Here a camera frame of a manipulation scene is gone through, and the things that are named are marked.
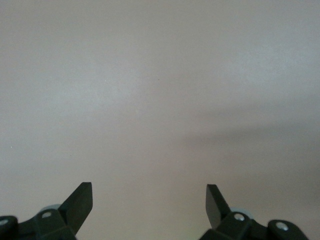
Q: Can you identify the brown table cloth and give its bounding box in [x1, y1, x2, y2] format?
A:
[0, 0, 320, 240]

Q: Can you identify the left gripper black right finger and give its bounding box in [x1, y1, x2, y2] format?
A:
[199, 184, 310, 240]

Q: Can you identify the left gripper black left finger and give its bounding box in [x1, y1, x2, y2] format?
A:
[0, 182, 94, 240]

